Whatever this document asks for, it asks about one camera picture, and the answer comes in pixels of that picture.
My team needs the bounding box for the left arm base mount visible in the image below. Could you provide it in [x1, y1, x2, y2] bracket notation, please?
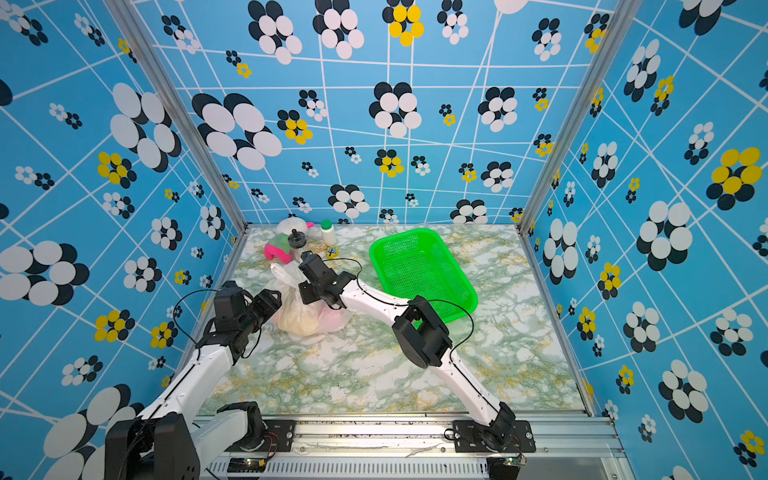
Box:
[227, 420, 297, 454]

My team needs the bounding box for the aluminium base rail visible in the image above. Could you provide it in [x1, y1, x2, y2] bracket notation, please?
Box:
[191, 410, 637, 480]

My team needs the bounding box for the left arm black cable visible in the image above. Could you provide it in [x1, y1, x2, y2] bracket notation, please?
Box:
[171, 288, 265, 361]

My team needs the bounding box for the green plastic basket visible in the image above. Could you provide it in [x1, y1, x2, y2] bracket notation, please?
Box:
[369, 228, 478, 323]

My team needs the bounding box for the translucent white plastic bag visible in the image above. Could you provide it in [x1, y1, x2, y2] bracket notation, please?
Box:
[268, 262, 352, 337]

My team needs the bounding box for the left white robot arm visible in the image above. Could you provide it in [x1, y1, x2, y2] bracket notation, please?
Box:
[104, 281, 282, 479]

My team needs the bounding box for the glass jar black lid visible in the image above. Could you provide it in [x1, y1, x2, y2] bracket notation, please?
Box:
[287, 229, 307, 258]

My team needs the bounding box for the white plush toy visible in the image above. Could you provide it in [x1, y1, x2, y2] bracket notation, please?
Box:
[276, 217, 314, 235]

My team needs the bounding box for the white bottle green cap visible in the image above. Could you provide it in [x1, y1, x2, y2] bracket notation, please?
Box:
[320, 220, 338, 247]

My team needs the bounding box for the pink green plush toy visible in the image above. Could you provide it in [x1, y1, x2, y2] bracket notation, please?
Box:
[263, 233, 293, 264]

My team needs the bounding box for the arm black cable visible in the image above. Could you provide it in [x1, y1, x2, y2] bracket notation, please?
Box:
[323, 256, 476, 367]
[171, 288, 265, 361]

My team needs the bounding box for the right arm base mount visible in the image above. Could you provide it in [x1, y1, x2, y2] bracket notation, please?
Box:
[444, 420, 537, 455]

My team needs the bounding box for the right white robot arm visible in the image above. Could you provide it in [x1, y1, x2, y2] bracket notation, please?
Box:
[299, 251, 520, 452]

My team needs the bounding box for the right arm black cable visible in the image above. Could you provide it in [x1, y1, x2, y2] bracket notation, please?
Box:
[323, 256, 476, 367]

